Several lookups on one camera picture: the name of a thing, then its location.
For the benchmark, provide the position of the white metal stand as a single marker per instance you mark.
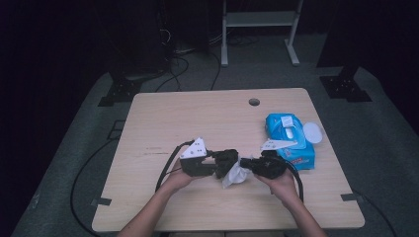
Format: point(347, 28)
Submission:
point(260, 18)

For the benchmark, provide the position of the white wet wipe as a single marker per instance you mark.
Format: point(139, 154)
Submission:
point(235, 176)

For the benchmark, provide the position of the dark equipment cabinet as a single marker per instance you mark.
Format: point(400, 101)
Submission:
point(141, 39)

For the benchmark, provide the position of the black tape square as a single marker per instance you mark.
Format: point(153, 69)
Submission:
point(116, 131)

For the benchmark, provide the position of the gray tape strip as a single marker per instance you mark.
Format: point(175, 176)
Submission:
point(102, 201)
point(351, 197)

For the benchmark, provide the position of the blue wet wipes pack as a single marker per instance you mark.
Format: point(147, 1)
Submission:
point(298, 161)

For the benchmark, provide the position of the black stand base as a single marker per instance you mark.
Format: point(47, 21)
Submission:
point(120, 92)
point(342, 87)

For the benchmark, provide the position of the person's left hand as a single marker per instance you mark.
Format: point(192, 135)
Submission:
point(176, 181)

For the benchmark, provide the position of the person's right hand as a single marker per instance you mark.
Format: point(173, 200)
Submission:
point(283, 189)

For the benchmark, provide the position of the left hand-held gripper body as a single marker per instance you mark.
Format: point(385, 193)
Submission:
point(194, 149)

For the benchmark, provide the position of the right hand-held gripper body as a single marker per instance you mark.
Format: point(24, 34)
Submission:
point(271, 168)

